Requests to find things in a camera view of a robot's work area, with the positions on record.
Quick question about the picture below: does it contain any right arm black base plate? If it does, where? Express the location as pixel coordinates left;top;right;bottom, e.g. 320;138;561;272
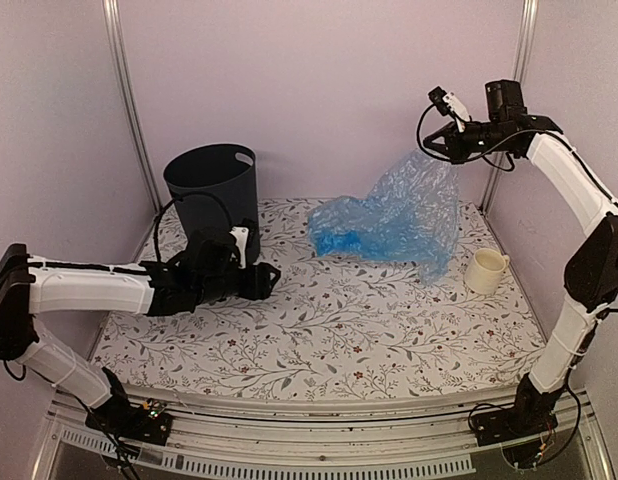
467;403;558;446

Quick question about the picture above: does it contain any blue plastic trash bag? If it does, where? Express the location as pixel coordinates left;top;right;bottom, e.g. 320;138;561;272
307;150;460;283

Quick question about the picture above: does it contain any aluminium corner post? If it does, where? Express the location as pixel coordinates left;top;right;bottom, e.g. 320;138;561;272
102;0;162;213
480;0;539;218

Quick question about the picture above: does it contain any camera black cable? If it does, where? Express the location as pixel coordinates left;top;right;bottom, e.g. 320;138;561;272
152;193;233;264
416;102;440;156

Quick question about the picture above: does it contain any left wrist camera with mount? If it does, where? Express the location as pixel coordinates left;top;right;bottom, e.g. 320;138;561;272
230;218;256;269

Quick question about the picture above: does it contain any right camera black cable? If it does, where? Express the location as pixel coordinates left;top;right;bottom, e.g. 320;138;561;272
416;102;440;156

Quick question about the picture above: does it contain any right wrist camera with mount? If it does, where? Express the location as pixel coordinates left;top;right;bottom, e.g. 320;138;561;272
428;86;472;133

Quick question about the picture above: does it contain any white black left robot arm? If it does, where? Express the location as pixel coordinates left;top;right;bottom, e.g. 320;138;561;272
0;226;281;434

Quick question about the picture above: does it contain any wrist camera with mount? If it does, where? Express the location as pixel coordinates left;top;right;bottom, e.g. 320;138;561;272
428;86;472;133
230;218;256;269

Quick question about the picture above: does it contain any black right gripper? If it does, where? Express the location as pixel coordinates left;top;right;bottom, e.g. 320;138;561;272
422;119;514;164

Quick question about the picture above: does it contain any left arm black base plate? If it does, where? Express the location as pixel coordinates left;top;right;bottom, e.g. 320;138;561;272
85;398;174;446

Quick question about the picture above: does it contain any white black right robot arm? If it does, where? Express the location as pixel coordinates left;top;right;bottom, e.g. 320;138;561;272
415;80;618;445

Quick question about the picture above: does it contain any dark grey trash bin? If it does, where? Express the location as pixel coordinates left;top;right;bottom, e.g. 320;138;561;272
163;144;260;263

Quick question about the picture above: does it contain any aluminium front rail frame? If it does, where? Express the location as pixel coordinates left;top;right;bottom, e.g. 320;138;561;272
31;384;615;480

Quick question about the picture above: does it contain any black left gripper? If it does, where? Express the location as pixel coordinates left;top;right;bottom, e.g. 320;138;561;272
196;262;282;307

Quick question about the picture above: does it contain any left aluminium corner post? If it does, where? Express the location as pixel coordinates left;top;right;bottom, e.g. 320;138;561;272
102;0;162;213

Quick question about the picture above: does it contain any floral patterned table mat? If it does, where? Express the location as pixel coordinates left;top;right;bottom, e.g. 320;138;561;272
93;199;544;402

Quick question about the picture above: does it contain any cream ceramic mug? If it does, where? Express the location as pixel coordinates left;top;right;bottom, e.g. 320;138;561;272
463;248;510;295

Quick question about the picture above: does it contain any right aluminium corner post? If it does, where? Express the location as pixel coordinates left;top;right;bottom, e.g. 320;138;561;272
480;0;539;218

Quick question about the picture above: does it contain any left camera black cable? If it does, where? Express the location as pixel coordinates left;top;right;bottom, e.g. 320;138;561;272
152;193;233;264

